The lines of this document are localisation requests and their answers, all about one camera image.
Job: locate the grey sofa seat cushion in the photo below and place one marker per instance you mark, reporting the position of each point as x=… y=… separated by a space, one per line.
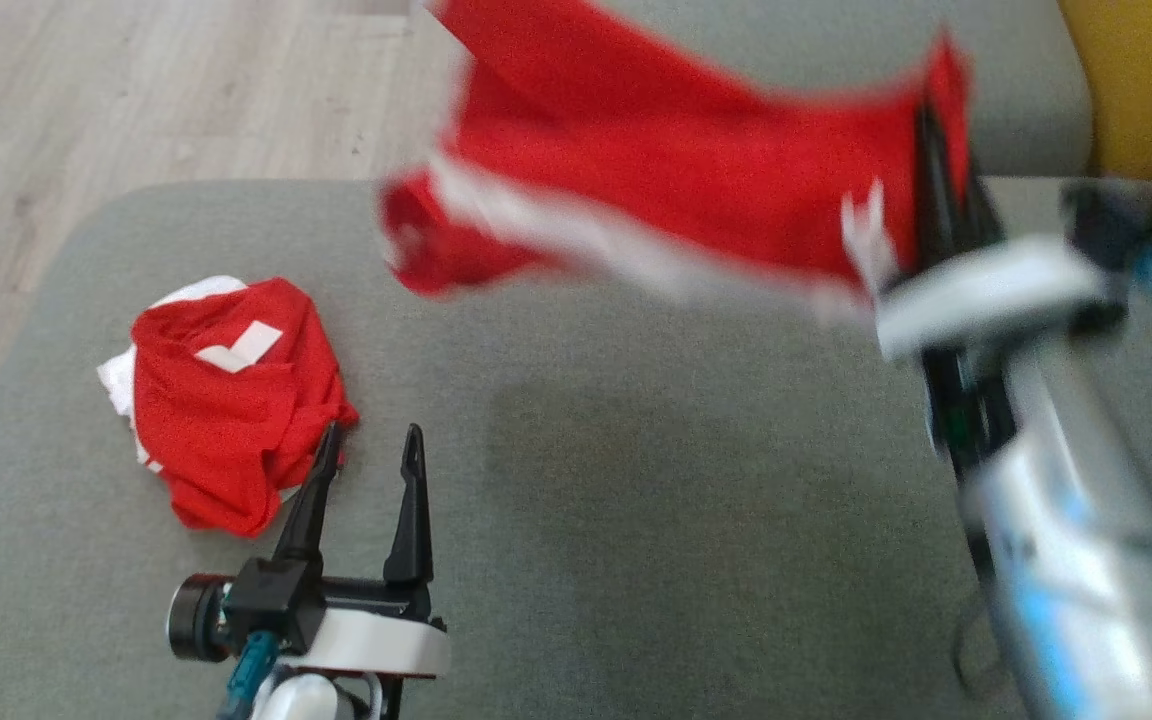
x=836 y=30

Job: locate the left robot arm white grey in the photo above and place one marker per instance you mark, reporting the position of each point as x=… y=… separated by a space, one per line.
x=306 y=700

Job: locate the red white numbered jersey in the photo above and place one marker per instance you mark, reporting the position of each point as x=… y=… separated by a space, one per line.
x=236 y=430

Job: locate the large yellow sofa backrest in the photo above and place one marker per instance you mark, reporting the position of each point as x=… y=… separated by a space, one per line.
x=1146 y=80

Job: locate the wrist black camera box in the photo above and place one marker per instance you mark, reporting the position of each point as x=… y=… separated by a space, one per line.
x=1106 y=225
x=266 y=600

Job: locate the large grey sofa chaise cushion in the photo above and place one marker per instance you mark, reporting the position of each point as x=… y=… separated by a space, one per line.
x=636 y=500

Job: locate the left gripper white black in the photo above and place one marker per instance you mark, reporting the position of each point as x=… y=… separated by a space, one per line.
x=376 y=645

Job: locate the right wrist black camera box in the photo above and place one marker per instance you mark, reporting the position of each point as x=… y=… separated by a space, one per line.
x=1106 y=225

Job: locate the red shorts with white stripe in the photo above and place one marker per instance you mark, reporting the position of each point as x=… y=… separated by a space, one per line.
x=686 y=150

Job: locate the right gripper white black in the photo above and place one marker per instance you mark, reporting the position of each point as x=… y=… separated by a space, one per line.
x=986 y=295

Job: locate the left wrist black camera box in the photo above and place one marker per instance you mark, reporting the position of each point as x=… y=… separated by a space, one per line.
x=266 y=600

